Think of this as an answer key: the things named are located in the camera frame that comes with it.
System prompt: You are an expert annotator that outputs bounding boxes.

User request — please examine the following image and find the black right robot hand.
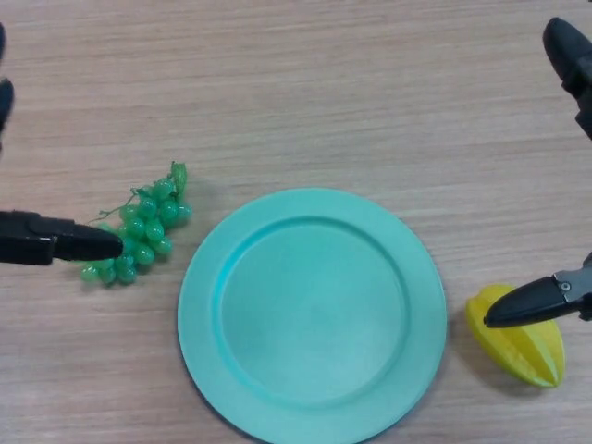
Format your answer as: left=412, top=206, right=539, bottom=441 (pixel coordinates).
left=483, top=17, right=592, bottom=329

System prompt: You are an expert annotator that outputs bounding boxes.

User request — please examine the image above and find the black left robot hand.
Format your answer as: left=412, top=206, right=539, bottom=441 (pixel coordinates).
left=0, top=22, right=125, bottom=267

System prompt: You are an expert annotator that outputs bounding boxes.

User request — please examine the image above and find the green grape bunch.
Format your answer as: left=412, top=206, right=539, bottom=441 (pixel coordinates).
left=79, top=160, right=193, bottom=288

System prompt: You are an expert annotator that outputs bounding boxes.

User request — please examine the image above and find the teal round plate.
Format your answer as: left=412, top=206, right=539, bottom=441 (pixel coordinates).
left=177, top=187, right=449, bottom=444

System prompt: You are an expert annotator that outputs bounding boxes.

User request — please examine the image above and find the yellow starfruit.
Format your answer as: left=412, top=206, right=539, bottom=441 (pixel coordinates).
left=464, top=284, right=566, bottom=389

